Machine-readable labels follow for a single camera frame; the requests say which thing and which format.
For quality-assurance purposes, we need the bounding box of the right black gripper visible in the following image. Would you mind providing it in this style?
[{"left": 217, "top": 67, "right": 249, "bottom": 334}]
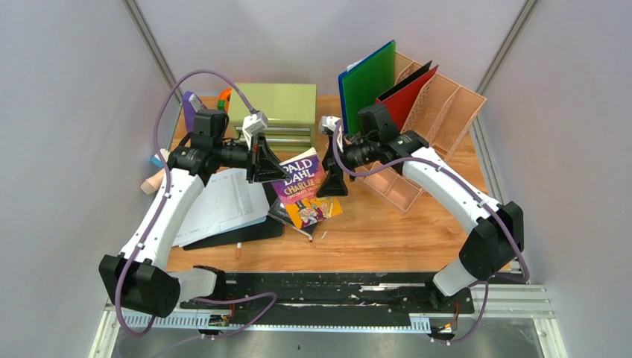
[{"left": 316, "top": 136, "right": 379, "bottom": 198}]

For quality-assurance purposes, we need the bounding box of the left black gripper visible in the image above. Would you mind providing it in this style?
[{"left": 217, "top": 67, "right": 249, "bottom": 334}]
[{"left": 214, "top": 132, "right": 291, "bottom": 183}]

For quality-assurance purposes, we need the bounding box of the purple Roald Dahl book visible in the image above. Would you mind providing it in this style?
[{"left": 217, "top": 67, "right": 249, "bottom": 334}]
[{"left": 272, "top": 148, "right": 343, "bottom": 229}]

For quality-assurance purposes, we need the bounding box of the black Moon and Sixpence book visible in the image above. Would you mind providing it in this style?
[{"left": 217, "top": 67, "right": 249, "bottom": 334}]
[{"left": 268, "top": 198, "right": 319, "bottom": 239}]

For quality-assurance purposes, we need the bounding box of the red folder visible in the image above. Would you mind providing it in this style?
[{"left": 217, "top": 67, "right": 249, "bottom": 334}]
[{"left": 376, "top": 61, "right": 439, "bottom": 131}]

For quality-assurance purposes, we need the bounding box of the peach file organizer rack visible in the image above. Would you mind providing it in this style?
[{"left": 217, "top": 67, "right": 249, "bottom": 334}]
[{"left": 356, "top": 52, "right": 486, "bottom": 213}]

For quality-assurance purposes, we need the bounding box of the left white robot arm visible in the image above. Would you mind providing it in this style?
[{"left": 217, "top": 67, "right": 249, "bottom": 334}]
[{"left": 98, "top": 109, "right": 289, "bottom": 318}]

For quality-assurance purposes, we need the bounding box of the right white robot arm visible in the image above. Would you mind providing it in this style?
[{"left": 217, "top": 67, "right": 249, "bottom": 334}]
[{"left": 317, "top": 104, "right": 525, "bottom": 312}]

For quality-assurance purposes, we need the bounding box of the clipboard with white papers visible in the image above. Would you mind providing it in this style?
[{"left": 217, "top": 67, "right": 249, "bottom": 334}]
[{"left": 173, "top": 169, "right": 270, "bottom": 247}]

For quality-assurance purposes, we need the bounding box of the black notebook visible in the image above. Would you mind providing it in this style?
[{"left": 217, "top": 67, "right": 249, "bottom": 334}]
[{"left": 181, "top": 183, "right": 283, "bottom": 250}]

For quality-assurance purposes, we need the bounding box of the green drawer cabinet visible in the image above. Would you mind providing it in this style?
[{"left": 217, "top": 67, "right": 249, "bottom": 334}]
[{"left": 237, "top": 83, "right": 317, "bottom": 152}]

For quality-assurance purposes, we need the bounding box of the orange tape dispenser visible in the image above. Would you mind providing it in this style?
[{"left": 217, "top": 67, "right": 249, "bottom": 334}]
[{"left": 217, "top": 88, "right": 232, "bottom": 111}]

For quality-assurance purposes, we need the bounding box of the purple phone stand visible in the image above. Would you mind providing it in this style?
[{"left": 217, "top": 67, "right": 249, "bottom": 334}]
[{"left": 183, "top": 91, "right": 197, "bottom": 133}]

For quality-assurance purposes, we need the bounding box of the green folder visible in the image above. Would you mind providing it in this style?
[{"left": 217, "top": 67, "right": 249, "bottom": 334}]
[{"left": 341, "top": 40, "right": 397, "bottom": 135}]

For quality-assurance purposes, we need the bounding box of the grey phone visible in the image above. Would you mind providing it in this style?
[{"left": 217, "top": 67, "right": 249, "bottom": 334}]
[{"left": 189, "top": 93, "right": 206, "bottom": 113}]

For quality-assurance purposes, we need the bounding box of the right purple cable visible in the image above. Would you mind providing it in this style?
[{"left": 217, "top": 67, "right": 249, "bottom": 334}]
[{"left": 332, "top": 121, "right": 531, "bottom": 345}]

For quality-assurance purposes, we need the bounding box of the purple cable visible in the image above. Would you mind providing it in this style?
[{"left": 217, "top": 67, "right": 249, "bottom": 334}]
[
  {"left": 332, "top": 121, "right": 531, "bottom": 345},
  {"left": 113, "top": 69, "right": 279, "bottom": 342}
]

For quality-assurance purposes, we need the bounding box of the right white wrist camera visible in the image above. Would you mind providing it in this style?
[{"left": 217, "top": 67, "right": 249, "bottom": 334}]
[{"left": 318, "top": 116, "right": 342, "bottom": 136}]

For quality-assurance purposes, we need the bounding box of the black mounting base plate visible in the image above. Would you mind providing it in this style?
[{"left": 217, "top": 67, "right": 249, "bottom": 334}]
[{"left": 180, "top": 271, "right": 475, "bottom": 327}]

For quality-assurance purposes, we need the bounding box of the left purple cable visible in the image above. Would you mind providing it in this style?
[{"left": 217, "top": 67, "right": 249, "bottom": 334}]
[{"left": 113, "top": 69, "right": 279, "bottom": 342}]

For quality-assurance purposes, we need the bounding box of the aluminium frame rail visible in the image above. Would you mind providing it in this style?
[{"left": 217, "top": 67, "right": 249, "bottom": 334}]
[{"left": 89, "top": 271, "right": 568, "bottom": 357}]

